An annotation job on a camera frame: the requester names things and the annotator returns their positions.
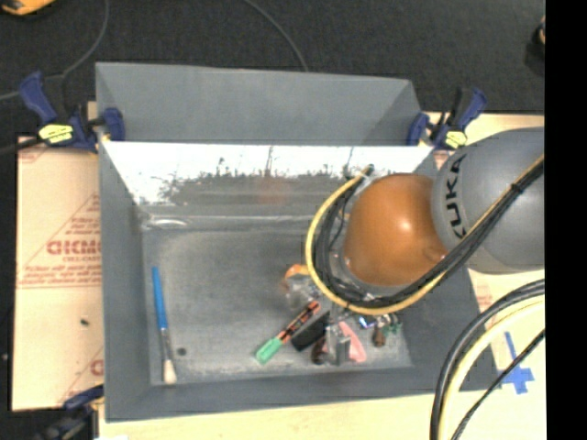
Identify pink flat plastic piece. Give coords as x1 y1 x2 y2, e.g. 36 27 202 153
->
339 322 369 364

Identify black rectangular block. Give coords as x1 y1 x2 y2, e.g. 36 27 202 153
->
290 319 329 352

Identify orange black marker green cap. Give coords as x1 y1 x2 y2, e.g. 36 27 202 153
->
254 302 321 366

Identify clear plastic bottle orange cap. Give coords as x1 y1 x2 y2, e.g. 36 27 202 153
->
280 263 323 312

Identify grey metal bin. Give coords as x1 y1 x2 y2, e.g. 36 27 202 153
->
94 61 499 422

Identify blue handled paintbrush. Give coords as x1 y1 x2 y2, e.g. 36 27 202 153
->
150 266 178 385

